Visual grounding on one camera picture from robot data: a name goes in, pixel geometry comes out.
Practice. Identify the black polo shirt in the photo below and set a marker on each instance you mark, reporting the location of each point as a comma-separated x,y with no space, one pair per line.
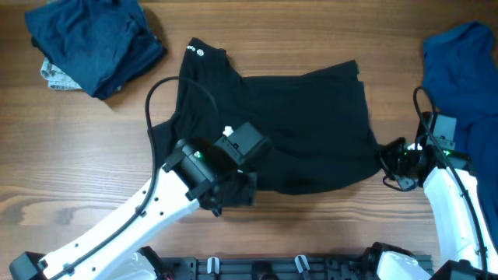
318,123

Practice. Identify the folded dark blue garment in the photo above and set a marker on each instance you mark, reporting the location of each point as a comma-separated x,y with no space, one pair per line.
101,45

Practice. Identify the bright blue shirt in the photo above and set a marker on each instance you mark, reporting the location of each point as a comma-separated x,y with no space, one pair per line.
460,76

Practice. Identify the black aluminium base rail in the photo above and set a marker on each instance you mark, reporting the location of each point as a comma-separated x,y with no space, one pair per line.
332,267

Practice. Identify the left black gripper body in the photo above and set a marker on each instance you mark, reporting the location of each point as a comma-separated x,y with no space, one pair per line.
242,190

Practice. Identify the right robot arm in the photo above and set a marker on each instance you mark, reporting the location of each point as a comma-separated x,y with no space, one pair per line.
449,184

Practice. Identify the white patterned folded cloth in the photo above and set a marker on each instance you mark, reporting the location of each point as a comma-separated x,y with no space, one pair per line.
56,78

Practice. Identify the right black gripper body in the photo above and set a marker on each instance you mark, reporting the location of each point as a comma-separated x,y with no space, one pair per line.
394,157

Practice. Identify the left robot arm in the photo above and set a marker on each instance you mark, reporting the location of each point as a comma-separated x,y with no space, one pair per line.
197,174

